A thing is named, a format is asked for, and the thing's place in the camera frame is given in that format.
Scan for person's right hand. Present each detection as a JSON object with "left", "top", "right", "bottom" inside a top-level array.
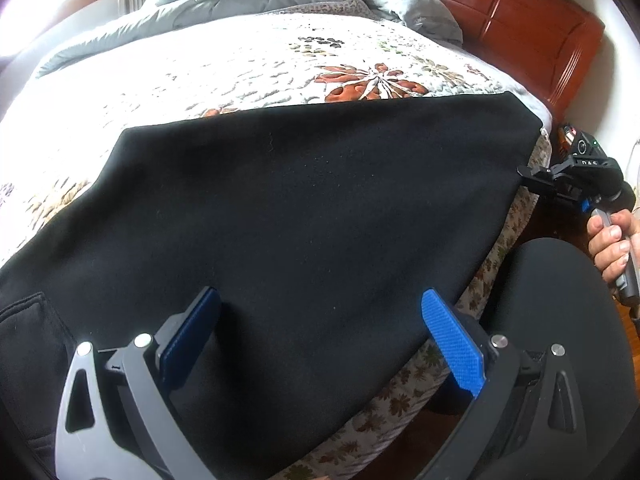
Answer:
[{"left": 587, "top": 209, "right": 640, "bottom": 287}]

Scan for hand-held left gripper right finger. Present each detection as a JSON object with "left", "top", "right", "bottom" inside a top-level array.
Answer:
[{"left": 415, "top": 287, "right": 593, "bottom": 480}]

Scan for floral quilted bedspread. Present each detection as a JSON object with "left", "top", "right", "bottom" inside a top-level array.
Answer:
[{"left": 0, "top": 0, "right": 556, "bottom": 480}]

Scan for person's black-clad leg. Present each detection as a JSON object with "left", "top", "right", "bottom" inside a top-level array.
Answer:
[{"left": 425, "top": 239, "right": 637, "bottom": 480}]

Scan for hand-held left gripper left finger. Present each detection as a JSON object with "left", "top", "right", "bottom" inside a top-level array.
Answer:
[{"left": 54, "top": 287, "right": 223, "bottom": 480}]

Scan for wooden headboard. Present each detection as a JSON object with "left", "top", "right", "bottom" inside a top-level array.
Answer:
[{"left": 400, "top": 0, "right": 606, "bottom": 121}]

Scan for black pants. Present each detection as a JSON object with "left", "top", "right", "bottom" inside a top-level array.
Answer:
[{"left": 0, "top": 91, "right": 543, "bottom": 480}]

